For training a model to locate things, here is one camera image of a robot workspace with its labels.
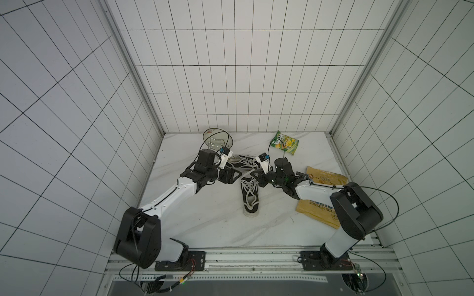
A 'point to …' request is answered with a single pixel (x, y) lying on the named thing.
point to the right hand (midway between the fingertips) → (246, 174)
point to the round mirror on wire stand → (216, 138)
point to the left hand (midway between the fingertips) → (232, 175)
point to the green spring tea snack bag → (284, 143)
